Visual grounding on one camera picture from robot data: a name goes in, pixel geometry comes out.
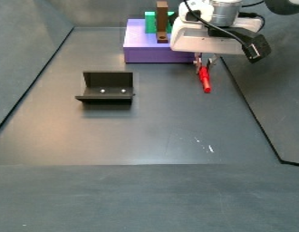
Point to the black angled holder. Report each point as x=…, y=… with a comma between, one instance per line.
x=108, y=86

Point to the green U-shaped block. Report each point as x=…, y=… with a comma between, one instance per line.
x=151, y=29

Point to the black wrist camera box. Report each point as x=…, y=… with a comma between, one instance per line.
x=254, y=43

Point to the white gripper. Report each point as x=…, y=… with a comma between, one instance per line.
x=200, y=15

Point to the purple board base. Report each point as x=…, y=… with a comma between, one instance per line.
x=142, y=48

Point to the red peg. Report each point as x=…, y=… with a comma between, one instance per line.
x=206, y=79

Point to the brown L-shaped block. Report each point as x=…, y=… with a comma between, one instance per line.
x=162, y=21

